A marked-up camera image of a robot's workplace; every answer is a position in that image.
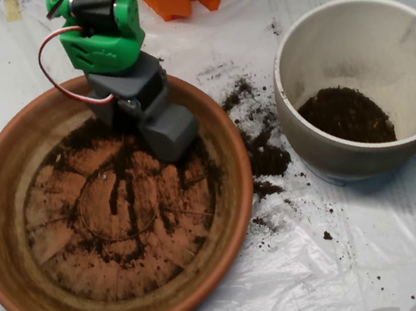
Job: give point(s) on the small dark brown crumb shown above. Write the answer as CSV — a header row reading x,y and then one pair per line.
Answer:
x,y
327,235

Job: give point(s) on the terracotta clay bowl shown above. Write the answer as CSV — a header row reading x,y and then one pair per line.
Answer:
x,y
5,257

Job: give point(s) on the clear plastic cover sheet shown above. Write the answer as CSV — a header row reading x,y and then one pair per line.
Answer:
x,y
368,256

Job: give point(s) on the white ceramic pot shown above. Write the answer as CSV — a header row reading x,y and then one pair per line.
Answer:
x,y
353,163

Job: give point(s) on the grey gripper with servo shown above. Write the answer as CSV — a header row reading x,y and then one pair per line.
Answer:
x,y
132,87

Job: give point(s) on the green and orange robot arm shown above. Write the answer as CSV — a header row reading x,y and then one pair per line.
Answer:
x,y
106,48

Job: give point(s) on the spilled dark soil patch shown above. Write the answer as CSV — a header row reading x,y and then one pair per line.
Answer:
x,y
269,161

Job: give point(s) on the dark soil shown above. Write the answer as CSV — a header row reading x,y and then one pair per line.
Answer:
x,y
346,120
194,166

